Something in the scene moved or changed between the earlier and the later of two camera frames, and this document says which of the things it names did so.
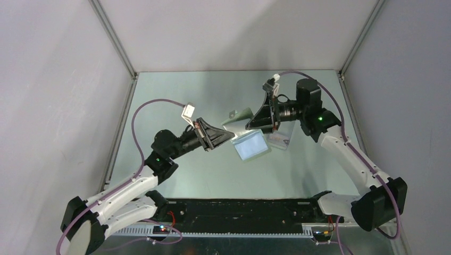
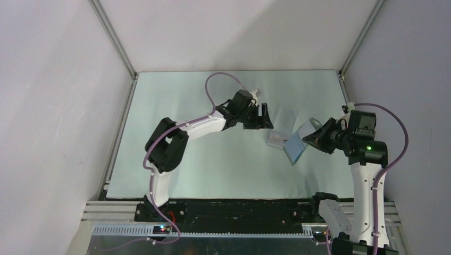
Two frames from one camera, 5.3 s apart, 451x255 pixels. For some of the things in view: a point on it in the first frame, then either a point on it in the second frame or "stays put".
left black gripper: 210,137 to 256,124
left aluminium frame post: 113,36 stays put
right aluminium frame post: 360,37 stays put
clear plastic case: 281,139 stays put
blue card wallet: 251,144 to 294,147
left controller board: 160,229 stays put
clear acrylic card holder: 280,138 stays put
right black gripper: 267,118 to 314,139
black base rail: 245,212 stays put
